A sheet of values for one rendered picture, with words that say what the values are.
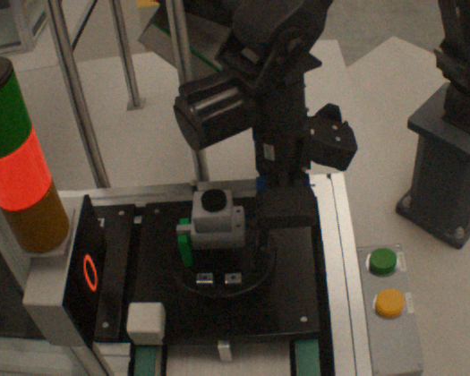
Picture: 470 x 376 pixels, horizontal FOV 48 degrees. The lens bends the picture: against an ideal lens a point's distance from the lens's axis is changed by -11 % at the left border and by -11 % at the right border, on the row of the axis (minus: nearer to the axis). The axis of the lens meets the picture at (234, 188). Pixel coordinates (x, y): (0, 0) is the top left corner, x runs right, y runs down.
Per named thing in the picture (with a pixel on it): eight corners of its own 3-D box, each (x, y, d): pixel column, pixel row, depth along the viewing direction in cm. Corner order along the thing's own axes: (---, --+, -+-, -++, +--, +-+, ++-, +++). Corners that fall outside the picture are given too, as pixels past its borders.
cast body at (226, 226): (244, 221, 75) (240, 182, 70) (245, 248, 72) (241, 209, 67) (180, 225, 76) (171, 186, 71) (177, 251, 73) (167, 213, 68)
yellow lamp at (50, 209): (74, 207, 46) (58, 163, 43) (64, 253, 43) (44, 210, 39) (23, 209, 46) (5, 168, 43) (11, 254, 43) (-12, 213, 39)
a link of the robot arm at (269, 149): (250, 174, 54) (318, 168, 53) (246, 64, 67) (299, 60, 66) (257, 233, 59) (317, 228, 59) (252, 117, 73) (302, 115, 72)
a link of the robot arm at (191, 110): (265, -3, 55) (156, 34, 51) (312, 28, 50) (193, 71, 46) (272, 86, 63) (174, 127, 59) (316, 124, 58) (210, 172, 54)
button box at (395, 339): (396, 267, 82) (402, 241, 78) (415, 388, 68) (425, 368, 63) (352, 271, 83) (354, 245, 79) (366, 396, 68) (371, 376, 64)
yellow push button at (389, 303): (400, 294, 73) (402, 286, 71) (405, 319, 70) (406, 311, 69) (372, 297, 73) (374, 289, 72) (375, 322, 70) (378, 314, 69)
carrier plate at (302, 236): (307, 201, 87) (307, 192, 85) (320, 338, 70) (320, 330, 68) (148, 211, 88) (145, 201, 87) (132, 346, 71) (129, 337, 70)
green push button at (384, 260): (393, 254, 78) (395, 245, 76) (397, 277, 75) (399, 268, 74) (366, 257, 78) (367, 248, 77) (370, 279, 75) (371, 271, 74)
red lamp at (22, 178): (57, 162, 43) (40, 113, 39) (44, 209, 39) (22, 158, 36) (4, 167, 43) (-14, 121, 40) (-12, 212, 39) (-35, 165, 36)
